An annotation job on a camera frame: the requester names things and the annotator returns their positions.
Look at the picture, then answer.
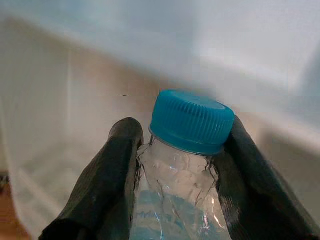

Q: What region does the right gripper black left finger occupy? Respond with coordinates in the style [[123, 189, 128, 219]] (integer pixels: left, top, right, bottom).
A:
[[38, 116, 145, 240]]

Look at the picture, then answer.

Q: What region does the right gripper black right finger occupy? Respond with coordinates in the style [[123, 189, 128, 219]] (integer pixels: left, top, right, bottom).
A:
[[212, 115, 320, 240]]

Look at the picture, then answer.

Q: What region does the clear bottle with blue cap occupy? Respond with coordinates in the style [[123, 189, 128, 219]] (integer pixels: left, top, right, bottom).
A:
[[129, 89, 236, 240]]

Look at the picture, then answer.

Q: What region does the white fridge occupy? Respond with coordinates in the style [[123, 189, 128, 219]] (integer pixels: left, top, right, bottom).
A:
[[0, 0, 320, 240]]

